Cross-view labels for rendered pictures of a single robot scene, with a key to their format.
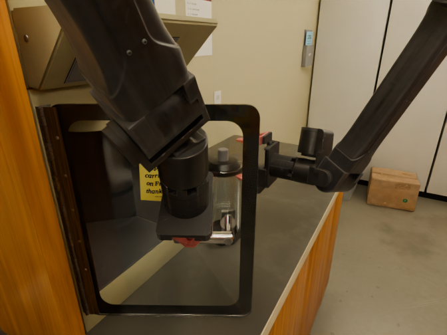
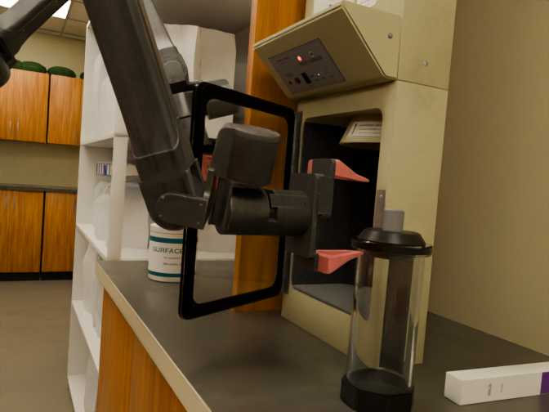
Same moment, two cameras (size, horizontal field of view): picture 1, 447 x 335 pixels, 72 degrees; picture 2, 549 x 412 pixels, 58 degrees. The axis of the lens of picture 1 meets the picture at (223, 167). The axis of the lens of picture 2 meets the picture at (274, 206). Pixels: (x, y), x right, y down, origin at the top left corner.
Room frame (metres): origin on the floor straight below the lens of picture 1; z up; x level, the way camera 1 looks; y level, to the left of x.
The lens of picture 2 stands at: (0.99, -0.66, 1.24)
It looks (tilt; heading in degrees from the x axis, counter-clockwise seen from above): 3 degrees down; 123
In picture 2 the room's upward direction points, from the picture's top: 4 degrees clockwise
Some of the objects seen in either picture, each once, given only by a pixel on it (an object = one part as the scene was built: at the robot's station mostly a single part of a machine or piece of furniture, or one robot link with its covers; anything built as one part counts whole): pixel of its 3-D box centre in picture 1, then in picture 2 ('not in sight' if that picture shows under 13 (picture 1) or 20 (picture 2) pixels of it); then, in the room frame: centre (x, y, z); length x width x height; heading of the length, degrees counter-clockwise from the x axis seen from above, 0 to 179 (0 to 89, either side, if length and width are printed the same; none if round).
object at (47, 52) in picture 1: (139, 48); (315, 59); (0.54, 0.14, 1.46); 0.32 x 0.12 x 0.10; 150
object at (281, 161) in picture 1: (281, 165); (286, 212); (0.67, -0.14, 1.20); 0.07 x 0.07 x 0.10; 60
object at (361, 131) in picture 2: not in sight; (386, 132); (0.64, 0.27, 1.34); 0.18 x 0.18 x 0.05
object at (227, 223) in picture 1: (205, 230); not in sight; (0.40, 0.03, 1.20); 0.10 x 0.05 x 0.03; 89
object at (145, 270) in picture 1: (163, 225); (243, 202); (0.43, 0.10, 1.19); 0.30 x 0.01 x 0.40; 89
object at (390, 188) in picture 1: (391, 187); not in sight; (2.68, -1.63, 0.14); 0.41 x 0.33 x 0.29; 66
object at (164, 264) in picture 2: not in sight; (172, 251); (0.01, 0.36, 1.02); 0.13 x 0.13 x 0.15
